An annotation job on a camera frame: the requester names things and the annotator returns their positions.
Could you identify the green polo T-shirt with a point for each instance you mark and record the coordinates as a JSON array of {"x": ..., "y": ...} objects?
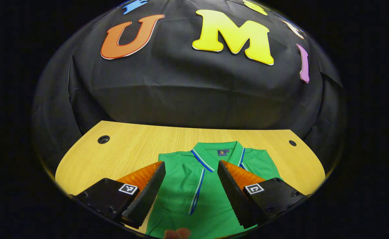
[{"x": 188, "y": 179}]

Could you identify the black backdrop cloth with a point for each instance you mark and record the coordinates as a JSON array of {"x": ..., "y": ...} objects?
[{"x": 181, "y": 86}]

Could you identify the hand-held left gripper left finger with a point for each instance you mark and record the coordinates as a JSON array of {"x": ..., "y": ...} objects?
[{"x": 148, "y": 196}]

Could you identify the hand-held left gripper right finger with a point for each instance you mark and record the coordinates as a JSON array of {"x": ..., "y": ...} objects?
[{"x": 232, "y": 197}]

